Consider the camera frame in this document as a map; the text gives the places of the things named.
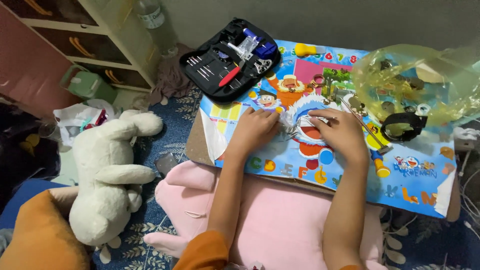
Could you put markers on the cream shelf unit with drawers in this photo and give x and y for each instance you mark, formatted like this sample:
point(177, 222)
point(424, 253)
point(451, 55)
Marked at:
point(97, 41)

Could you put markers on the person's left hand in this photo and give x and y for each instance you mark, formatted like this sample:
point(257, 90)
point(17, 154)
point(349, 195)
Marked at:
point(253, 131)

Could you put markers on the clear plastic bottle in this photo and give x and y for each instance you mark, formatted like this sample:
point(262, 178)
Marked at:
point(153, 22)

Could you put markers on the pink plush pillow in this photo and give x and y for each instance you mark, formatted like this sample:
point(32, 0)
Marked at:
point(277, 221)

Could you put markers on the white plastic bag with items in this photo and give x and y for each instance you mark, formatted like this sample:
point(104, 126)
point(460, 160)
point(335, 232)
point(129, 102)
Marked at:
point(78, 120)

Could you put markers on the row of thin metal tools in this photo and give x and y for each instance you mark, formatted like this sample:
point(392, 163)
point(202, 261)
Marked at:
point(198, 68)

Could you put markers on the yellow clear plastic bag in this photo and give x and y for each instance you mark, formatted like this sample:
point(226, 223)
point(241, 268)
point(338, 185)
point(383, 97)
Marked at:
point(442, 90)

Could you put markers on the orange cushion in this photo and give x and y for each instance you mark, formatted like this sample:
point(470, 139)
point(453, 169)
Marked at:
point(37, 236)

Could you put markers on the person's right hand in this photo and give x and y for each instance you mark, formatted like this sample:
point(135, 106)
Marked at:
point(343, 135)

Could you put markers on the thin metal pin tool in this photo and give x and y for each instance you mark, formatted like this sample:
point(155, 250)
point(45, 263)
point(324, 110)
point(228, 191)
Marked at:
point(330, 118)

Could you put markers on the grey crumpled cloth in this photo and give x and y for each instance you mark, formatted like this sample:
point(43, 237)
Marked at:
point(170, 78)

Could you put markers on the blue leaf pattern rug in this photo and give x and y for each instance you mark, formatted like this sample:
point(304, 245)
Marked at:
point(150, 221)

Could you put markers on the white plush rabbit toy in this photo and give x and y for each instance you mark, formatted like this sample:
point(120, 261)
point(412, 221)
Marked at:
point(101, 180)

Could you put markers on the cartoon print table cover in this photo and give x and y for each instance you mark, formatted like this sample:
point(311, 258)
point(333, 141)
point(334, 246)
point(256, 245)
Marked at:
point(405, 172)

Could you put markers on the person's right fingers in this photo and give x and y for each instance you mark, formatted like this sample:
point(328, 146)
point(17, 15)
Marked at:
point(320, 114)

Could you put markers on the black bag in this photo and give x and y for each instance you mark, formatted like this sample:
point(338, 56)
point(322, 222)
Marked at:
point(22, 150)

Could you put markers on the blue cushion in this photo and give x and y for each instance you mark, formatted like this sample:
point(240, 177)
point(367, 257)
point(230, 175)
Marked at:
point(22, 195)

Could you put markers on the green plastic container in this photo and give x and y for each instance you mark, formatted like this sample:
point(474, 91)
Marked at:
point(92, 87)

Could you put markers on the dark grey phone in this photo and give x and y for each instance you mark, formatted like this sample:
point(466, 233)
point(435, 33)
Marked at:
point(166, 163)

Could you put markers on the small metal hammer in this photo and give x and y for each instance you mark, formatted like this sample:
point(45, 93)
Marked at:
point(365, 125)

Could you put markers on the black zip tool case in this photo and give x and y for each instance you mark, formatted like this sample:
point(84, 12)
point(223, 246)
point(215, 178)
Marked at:
point(210, 82)

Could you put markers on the silver metal case wrench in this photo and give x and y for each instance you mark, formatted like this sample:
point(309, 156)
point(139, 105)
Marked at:
point(262, 66)

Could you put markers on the person's left fingers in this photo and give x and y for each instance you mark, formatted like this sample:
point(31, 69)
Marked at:
point(267, 118)

